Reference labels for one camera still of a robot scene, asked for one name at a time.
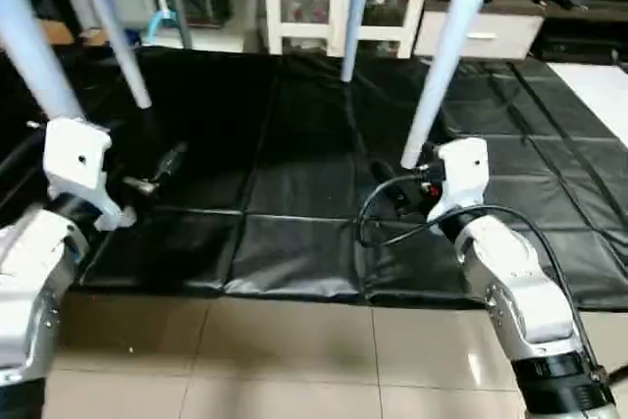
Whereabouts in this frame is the white plastic table leg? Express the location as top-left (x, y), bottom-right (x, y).
top-left (340, 0), bottom-right (376, 82)
top-left (0, 0), bottom-right (85, 124)
top-left (399, 0), bottom-right (505, 171)
top-left (71, 0), bottom-right (154, 110)

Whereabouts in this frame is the black work mat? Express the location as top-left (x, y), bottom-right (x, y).
top-left (0, 44), bottom-right (628, 312)

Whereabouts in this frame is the white drawer unit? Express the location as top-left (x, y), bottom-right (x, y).
top-left (414, 9), bottom-right (547, 61)

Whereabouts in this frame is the brown cardboard box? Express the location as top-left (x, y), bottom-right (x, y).
top-left (39, 21), bottom-right (81, 47)

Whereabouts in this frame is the white flat board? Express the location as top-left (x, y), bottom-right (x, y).
top-left (546, 62), bottom-right (628, 150)

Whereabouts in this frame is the white glass-door cabinet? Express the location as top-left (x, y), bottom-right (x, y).
top-left (261, 0), bottom-right (438, 59)

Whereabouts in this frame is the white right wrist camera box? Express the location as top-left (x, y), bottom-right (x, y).
top-left (426, 137), bottom-right (490, 224)

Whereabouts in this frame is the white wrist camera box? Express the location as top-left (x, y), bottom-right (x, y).
top-left (426, 137), bottom-right (490, 224)
top-left (43, 118), bottom-right (136, 234)

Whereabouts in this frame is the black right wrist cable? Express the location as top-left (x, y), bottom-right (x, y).
top-left (355, 172), bottom-right (580, 341)

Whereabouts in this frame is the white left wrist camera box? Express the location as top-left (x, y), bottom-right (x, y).
top-left (43, 118), bottom-right (136, 234)

